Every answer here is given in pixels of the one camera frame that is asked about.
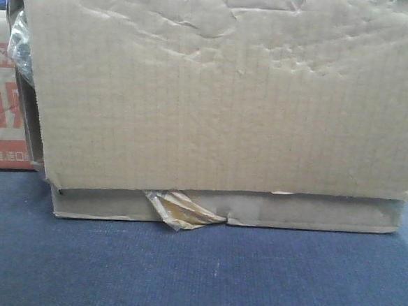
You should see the plain brown cardboard box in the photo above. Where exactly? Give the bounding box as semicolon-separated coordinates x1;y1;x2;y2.
6;0;408;233

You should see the cardboard box with red print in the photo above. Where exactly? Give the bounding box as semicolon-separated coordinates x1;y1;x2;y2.
0;10;34;170

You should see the peeling clear packing tape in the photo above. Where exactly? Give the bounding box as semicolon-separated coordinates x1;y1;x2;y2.
143;190;227;232

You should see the crumpled clear plastic wrap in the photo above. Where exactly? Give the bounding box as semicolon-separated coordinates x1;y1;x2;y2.
7;10;34;87

